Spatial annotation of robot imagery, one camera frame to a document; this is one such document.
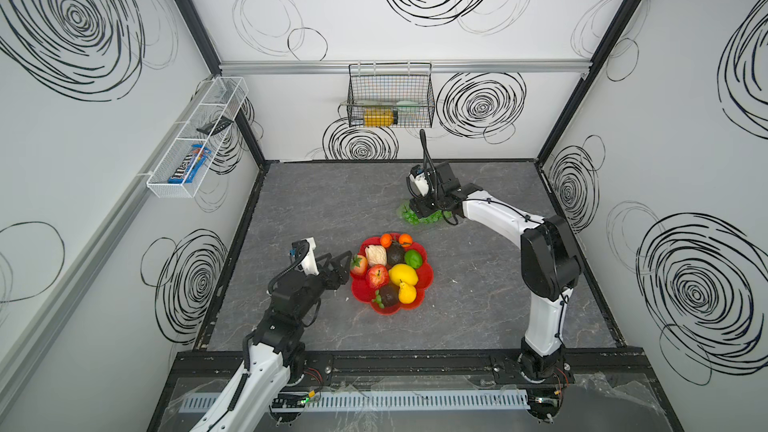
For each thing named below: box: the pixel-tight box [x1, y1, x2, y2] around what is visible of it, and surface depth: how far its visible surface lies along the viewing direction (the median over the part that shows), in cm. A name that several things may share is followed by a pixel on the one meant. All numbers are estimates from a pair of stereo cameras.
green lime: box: [404, 249, 423, 269], surface depth 90 cm
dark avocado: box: [387, 242, 405, 267], surface depth 91 cm
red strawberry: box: [350, 254, 369, 276], surface depth 86 cm
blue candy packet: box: [167, 144, 212, 184], surface depth 72 cm
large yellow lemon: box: [388, 263, 419, 286], surface depth 88 cm
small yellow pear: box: [398, 279, 417, 305], surface depth 84 cm
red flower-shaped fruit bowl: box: [350, 232, 434, 315], surface depth 86 cm
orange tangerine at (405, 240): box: [398, 233, 413, 248], surface depth 91 cm
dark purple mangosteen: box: [372, 284, 400, 309], surface depth 82 cm
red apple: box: [366, 264, 389, 289], surface depth 85 cm
